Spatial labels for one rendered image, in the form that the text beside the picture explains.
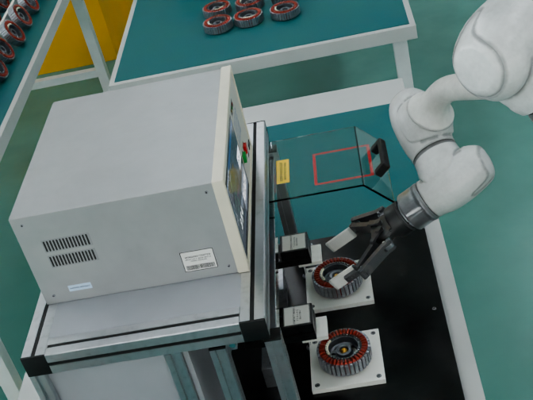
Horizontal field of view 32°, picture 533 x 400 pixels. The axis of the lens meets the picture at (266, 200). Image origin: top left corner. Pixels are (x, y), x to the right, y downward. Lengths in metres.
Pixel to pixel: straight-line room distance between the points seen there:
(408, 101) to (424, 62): 2.63
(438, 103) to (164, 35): 1.88
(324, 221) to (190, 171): 0.82
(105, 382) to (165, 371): 0.11
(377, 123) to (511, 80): 1.37
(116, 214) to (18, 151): 3.25
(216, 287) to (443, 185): 0.56
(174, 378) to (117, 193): 0.35
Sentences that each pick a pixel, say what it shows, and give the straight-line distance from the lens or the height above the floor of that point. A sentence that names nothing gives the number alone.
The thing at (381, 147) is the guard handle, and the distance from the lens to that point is 2.08.
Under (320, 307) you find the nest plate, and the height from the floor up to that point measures 0.78.
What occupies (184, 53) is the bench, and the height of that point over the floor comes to 0.75.
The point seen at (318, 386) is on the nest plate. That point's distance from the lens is 1.95.
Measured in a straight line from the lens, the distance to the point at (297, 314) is 1.91.
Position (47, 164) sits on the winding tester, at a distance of 1.84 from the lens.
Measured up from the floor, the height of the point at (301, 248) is 0.92.
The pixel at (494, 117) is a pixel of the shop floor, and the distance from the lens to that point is 4.18.
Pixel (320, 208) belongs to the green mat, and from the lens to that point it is 2.48.
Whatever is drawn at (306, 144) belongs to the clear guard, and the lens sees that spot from 2.14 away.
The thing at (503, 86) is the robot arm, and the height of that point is 1.46.
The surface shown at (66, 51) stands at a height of 0.11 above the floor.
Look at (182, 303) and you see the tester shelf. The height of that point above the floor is 1.11.
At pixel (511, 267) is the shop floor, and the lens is 3.36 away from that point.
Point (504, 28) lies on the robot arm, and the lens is 1.45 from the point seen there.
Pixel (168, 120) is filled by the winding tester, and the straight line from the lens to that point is 1.85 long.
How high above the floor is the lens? 2.17
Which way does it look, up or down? 34 degrees down
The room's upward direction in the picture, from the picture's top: 15 degrees counter-clockwise
